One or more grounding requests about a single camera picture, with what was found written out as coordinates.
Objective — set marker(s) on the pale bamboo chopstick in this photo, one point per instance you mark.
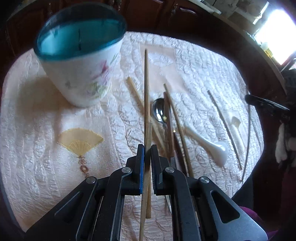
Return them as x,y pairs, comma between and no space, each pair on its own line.
181,132

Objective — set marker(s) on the white gloved right hand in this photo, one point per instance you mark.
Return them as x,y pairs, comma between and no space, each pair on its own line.
284,144

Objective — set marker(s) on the cream quilted table cloth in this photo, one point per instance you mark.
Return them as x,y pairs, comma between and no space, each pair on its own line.
44,139

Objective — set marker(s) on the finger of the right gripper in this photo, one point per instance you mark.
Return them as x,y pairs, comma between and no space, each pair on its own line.
272,107

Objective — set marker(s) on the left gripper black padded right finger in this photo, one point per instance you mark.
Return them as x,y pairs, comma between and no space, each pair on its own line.
158,165

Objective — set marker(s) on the white ceramic spoon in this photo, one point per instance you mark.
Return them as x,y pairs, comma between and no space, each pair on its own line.
218,150

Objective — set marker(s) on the light bamboo chopstick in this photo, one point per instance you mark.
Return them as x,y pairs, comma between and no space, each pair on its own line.
145,184

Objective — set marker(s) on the white floral utensil holder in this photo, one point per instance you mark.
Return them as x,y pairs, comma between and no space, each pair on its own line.
78,47

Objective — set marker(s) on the dark wooden chopstick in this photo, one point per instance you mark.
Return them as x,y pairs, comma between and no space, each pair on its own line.
148,143

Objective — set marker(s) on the steel spoon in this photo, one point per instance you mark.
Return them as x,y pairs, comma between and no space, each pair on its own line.
158,111

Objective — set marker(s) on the wooden kitchen cabinets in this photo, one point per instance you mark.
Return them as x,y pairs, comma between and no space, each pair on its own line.
22,20

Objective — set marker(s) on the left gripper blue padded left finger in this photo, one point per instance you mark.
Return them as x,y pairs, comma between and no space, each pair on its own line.
135,179

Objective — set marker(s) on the brown wooden chopstick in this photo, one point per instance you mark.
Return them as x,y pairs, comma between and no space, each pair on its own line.
169,129

